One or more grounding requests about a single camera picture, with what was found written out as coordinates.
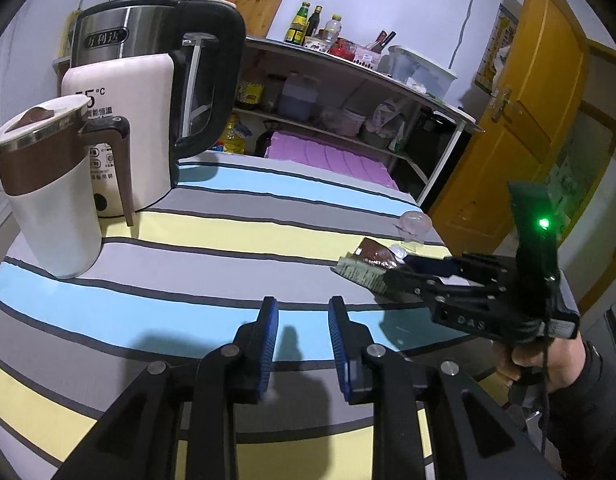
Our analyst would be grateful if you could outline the striped tablecloth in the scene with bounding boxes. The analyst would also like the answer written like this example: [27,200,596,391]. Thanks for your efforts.
[0,152,499,480]

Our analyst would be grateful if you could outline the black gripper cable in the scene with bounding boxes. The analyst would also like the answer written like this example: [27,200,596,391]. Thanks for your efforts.
[538,332,551,458]

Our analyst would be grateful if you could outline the brass door lock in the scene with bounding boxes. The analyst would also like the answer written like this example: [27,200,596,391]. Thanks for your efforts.
[490,85,514,123]

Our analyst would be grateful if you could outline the metal shelf rack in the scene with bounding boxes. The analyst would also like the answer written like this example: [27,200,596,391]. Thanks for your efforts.
[228,35,486,206]

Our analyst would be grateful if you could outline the clear plastic storage box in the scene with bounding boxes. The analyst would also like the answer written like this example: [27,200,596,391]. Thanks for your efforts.
[378,45,459,98]

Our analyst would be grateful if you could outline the cream electric kettle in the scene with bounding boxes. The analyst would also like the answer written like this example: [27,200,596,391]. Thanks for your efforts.
[60,52,175,218]

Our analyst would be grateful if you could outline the wall poster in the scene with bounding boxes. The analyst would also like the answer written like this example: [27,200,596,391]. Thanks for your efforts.
[475,2,519,93]

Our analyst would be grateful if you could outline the pink plastic tub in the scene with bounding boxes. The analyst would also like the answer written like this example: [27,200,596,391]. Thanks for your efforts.
[338,107,367,136]

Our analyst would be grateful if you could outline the oil bottle with yellow label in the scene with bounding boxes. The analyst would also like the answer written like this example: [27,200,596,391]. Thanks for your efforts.
[238,77,265,111]

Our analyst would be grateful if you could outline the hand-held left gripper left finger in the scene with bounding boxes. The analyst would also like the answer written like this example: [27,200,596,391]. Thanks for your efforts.
[53,296,280,480]

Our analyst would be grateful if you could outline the purple mat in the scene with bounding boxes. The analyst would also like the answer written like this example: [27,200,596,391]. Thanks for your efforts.
[264,130,401,192]

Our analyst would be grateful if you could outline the steel kettle with black handle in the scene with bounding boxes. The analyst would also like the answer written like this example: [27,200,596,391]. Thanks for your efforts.
[68,0,246,163]

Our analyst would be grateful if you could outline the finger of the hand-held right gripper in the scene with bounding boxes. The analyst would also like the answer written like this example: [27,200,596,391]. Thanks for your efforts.
[403,252,516,283]
[382,266,513,311]

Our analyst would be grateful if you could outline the red food packet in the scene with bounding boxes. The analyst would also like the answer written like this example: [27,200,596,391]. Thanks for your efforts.
[328,37,359,58]

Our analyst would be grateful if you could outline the kitchen knives with dark handles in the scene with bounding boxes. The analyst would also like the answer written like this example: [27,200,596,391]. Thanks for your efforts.
[370,30,396,53]

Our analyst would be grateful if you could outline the yellow glass panel door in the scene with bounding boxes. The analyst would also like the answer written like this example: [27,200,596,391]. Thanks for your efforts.
[488,40,616,321]

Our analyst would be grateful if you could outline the white wall cable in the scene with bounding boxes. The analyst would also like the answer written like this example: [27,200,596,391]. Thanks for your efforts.
[448,0,481,68]

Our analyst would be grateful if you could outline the blue-grey plastic container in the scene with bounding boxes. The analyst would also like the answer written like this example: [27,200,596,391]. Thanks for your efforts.
[279,72,320,121]

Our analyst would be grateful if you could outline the white plastic bag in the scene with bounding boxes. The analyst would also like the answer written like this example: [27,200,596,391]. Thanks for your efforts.
[365,100,406,151]

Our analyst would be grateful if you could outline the white and brown thermos jug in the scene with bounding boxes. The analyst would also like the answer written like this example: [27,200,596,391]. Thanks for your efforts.
[0,96,139,281]

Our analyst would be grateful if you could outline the yellow cooking oil bottle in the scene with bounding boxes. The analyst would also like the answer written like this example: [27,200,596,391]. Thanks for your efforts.
[218,112,254,155]

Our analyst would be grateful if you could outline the wooden cutting board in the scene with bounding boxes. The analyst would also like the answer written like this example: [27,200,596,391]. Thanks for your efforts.
[219,0,296,38]

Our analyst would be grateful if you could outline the brown jar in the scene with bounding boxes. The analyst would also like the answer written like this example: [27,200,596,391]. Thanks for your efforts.
[262,75,288,113]

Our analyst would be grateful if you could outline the clear bottle with yellow cap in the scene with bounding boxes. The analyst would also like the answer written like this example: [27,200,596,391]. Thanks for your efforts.
[322,14,344,43]

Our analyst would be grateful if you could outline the black appliance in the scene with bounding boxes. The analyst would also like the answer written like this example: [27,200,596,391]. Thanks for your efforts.
[400,110,461,201]

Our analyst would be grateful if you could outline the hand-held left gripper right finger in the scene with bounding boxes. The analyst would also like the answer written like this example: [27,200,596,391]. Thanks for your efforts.
[328,296,564,480]

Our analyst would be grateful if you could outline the brown and green snack wrapper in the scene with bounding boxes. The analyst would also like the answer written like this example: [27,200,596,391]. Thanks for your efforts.
[330,237,406,293]

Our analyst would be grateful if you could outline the green glass bottle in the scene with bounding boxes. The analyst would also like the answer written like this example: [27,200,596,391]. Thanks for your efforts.
[284,1,311,46]

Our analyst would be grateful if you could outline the pink patterned container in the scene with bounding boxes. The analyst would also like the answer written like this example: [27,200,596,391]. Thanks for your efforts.
[353,45,384,68]

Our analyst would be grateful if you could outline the yellow wooden door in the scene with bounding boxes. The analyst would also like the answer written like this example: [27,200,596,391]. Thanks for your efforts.
[428,0,591,256]

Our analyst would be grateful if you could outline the dark sauce bottle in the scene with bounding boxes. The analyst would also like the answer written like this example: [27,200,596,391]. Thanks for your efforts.
[304,5,324,41]

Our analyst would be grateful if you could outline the person's right hand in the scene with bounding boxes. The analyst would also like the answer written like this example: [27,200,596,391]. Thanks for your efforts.
[493,335,586,396]

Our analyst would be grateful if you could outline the person's right forearm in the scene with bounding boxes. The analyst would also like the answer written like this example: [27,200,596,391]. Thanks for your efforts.
[508,340,616,480]

